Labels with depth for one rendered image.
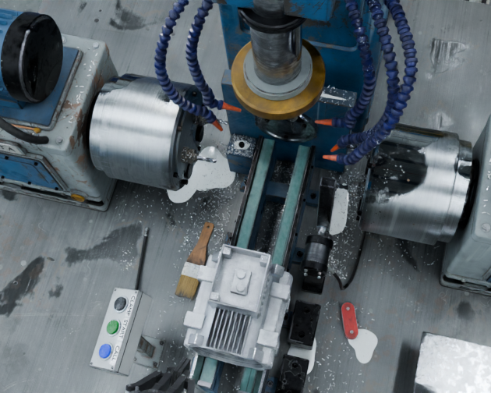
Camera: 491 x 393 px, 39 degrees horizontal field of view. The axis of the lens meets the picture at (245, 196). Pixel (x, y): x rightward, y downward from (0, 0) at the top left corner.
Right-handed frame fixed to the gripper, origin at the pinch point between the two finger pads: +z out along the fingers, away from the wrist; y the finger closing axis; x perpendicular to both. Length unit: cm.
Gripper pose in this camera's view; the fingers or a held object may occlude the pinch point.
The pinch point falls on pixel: (181, 372)
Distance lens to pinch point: 132.9
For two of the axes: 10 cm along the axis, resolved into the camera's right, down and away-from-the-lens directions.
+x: -1.8, 9.7, 1.6
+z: 1.8, -1.3, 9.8
